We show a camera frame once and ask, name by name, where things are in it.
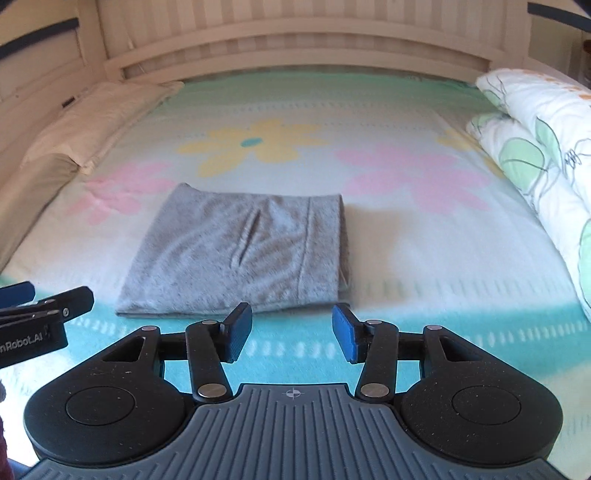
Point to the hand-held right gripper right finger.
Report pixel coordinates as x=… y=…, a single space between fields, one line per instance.
x=346 y=332

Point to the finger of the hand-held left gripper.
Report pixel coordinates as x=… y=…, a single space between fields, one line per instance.
x=69 y=302
x=18 y=291

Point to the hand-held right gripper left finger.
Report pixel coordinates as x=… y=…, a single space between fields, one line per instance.
x=238 y=330

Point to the grey pants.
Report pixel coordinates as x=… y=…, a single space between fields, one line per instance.
x=240 y=244

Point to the large beige pillow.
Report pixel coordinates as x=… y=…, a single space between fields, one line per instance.
x=32 y=203

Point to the floral bed blanket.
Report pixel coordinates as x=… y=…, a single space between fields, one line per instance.
x=415 y=258

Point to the cream pillow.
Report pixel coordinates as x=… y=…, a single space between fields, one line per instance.
x=101 y=122

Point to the wooden slatted headboard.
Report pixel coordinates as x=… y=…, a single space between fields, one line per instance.
x=314 y=41

